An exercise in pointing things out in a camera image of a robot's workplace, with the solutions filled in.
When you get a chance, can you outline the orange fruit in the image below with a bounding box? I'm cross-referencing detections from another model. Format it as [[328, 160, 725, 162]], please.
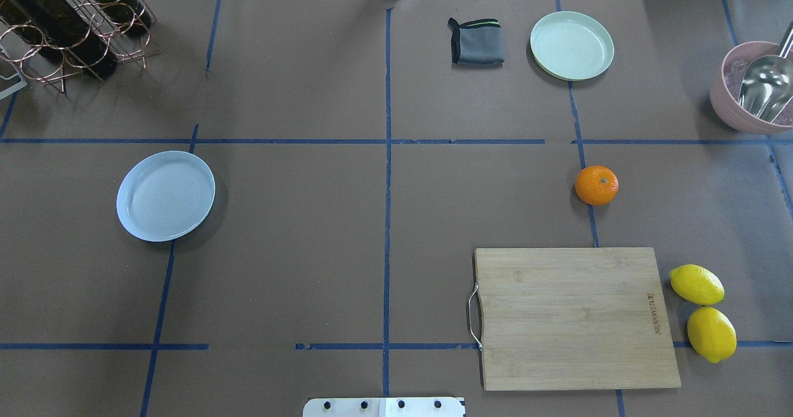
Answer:
[[573, 165, 620, 206]]

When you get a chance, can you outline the light blue plate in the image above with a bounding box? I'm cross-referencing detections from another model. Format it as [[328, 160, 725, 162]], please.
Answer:
[[116, 151, 216, 242]]

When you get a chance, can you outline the light green plate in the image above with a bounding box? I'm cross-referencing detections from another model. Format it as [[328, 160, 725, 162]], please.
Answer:
[[529, 11, 615, 82]]

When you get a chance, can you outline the folded grey cloth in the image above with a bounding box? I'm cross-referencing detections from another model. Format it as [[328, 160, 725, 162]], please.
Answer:
[[448, 18, 505, 68]]

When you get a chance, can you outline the bamboo cutting board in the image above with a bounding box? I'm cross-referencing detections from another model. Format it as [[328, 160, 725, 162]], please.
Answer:
[[473, 247, 681, 392]]

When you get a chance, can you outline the upper yellow lemon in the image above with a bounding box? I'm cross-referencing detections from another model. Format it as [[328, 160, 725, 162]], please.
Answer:
[[669, 264, 725, 306]]

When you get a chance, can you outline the yellow lemon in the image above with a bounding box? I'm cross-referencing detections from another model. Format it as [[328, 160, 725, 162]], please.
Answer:
[[669, 264, 725, 306], [686, 306, 737, 364]]

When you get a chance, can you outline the lower yellow lemon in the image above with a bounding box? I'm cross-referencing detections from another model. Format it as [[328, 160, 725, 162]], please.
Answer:
[[686, 306, 737, 364]]

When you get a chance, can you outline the pink bowl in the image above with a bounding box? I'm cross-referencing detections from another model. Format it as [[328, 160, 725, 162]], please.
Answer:
[[710, 41, 791, 135]]

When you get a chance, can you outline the dark green wine bottle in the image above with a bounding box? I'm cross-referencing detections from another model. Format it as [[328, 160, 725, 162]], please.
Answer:
[[11, 0, 117, 79]]

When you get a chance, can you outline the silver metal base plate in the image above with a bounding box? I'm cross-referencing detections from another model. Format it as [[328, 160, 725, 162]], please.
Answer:
[[302, 397, 467, 416]]

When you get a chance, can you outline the copper wire bottle rack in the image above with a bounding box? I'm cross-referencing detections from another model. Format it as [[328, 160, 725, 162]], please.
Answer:
[[2, 0, 162, 93]]

